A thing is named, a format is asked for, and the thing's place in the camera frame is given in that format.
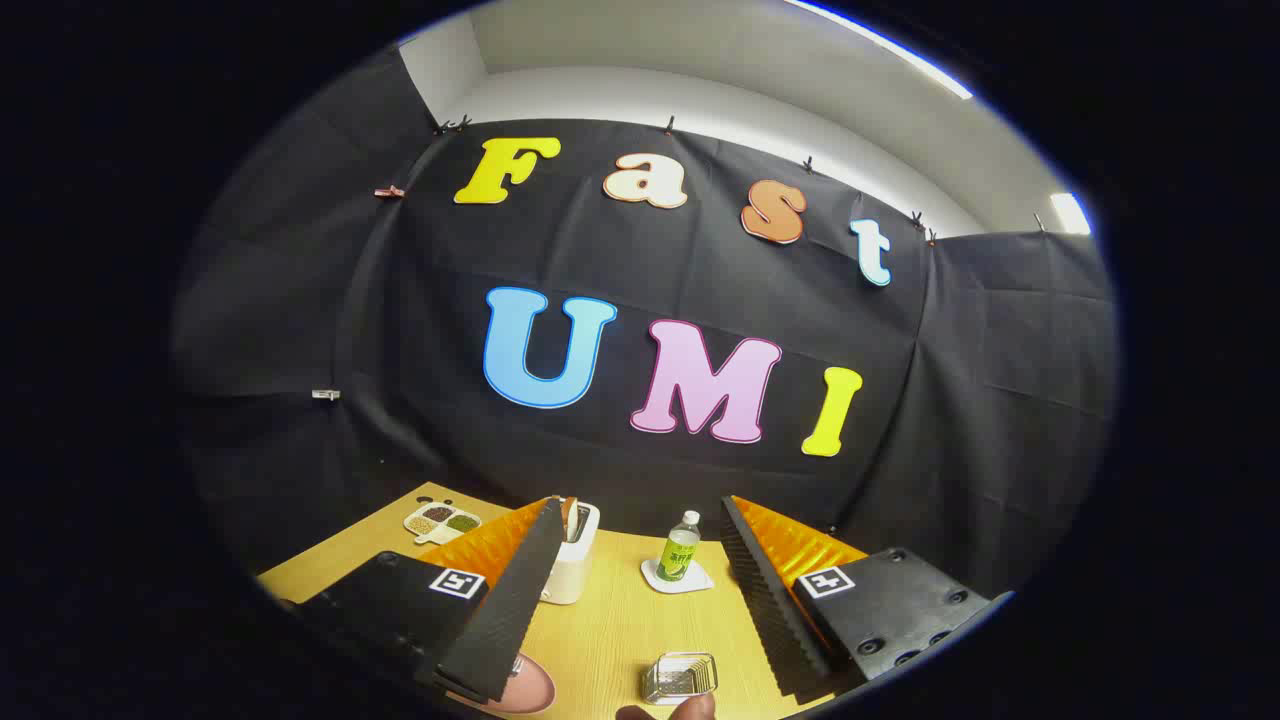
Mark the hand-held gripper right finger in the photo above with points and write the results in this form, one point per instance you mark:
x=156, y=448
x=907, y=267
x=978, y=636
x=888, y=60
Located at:
x=775, y=610

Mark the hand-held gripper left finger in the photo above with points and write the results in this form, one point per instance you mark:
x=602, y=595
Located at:
x=510, y=610

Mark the white toaster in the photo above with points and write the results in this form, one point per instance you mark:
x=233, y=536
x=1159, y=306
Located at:
x=572, y=578

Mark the white square coaster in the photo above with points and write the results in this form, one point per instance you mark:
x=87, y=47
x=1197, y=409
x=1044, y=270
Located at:
x=700, y=581

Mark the pink round plate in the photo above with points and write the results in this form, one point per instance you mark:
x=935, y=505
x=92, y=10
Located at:
x=530, y=688

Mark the green label water bottle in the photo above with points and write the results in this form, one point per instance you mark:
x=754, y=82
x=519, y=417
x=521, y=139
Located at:
x=678, y=555

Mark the white bread slice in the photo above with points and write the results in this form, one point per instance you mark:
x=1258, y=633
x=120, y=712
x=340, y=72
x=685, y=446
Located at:
x=570, y=515

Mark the white divided bean dish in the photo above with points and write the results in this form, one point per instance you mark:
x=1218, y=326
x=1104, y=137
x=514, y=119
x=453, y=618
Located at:
x=440, y=522

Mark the perforated metal tray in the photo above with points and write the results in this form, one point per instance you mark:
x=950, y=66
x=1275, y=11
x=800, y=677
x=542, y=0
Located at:
x=680, y=678

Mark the black backdrop cloth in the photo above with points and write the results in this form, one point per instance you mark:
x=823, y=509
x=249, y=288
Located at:
x=400, y=330

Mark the orange cloth clip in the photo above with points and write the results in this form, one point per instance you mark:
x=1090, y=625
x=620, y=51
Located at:
x=390, y=191

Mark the row of black clips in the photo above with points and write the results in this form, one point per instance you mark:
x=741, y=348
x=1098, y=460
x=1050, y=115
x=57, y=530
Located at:
x=668, y=126

